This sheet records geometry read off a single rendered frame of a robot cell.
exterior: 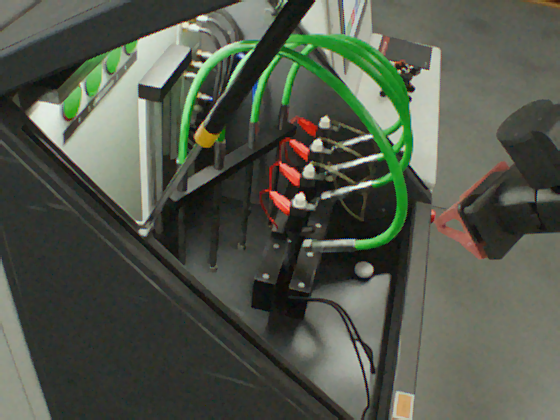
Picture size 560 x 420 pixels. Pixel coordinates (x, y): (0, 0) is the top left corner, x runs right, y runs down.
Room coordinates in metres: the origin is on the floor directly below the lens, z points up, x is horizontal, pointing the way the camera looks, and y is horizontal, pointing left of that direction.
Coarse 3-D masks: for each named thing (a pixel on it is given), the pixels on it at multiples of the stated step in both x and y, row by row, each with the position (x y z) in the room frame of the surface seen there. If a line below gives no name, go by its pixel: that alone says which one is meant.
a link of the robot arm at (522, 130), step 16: (528, 112) 0.47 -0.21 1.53; (544, 112) 0.45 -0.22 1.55; (512, 128) 0.45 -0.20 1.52; (528, 128) 0.44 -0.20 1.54; (544, 128) 0.42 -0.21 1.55; (512, 144) 0.44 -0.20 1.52; (528, 144) 0.43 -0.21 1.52; (544, 144) 0.42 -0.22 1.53; (512, 160) 0.45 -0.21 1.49; (528, 160) 0.43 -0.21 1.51; (544, 160) 0.42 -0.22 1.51; (528, 176) 0.43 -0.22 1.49; (544, 176) 0.42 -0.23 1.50
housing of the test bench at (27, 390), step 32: (0, 0) 0.62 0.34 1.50; (32, 0) 0.63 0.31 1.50; (0, 256) 0.48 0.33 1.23; (0, 288) 0.47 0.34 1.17; (0, 320) 0.48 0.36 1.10; (0, 352) 0.48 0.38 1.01; (0, 384) 0.48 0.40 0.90; (32, 384) 0.47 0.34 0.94; (0, 416) 0.49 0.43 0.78; (32, 416) 0.48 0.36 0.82
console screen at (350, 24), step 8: (344, 0) 1.31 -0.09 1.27; (352, 0) 1.42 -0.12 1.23; (360, 0) 1.56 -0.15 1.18; (344, 8) 1.30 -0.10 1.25; (352, 8) 1.41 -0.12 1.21; (360, 8) 1.54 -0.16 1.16; (344, 16) 1.29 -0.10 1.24; (352, 16) 1.40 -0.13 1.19; (360, 16) 1.54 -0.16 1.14; (344, 24) 1.28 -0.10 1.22; (352, 24) 1.39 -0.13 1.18; (360, 24) 1.53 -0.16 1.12; (344, 32) 1.28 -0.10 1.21; (352, 32) 1.38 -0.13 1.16; (344, 64) 1.25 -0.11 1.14; (344, 72) 1.25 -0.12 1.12
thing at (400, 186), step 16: (224, 48) 0.76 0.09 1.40; (240, 48) 0.74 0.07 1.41; (288, 48) 0.71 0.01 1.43; (208, 64) 0.77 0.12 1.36; (304, 64) 0.69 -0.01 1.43; (336, 80) 0.67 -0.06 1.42; (192, 96) 0.78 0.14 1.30; (352, 96) 0.66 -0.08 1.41; (192, 112) 0.79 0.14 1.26; (368, 112) 0.65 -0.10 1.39; (368, 128) 0.64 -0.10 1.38; (384, 144) 0.63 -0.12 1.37; (400, 176) 0.61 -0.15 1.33; (400, 192) 0.61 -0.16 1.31; (400, 208) 0.60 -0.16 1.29; (400, 224) 0.60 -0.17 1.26; (368, 240) 0.62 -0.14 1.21; (384, 240) 0.61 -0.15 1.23
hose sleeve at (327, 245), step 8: (320, 240) 0.66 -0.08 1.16; (328, 240) 0.66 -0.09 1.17; (336, 240) 0.65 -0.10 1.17; (344, 240) 0.64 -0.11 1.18; (352, 240) 0.64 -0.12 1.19; (312, 248) 0.66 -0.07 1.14; (320, 248) 0.65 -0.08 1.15; (328, 248) 0.64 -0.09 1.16; (336, 248) 0.64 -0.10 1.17; (344, 248) 0.63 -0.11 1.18; (352, 248) 0.63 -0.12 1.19
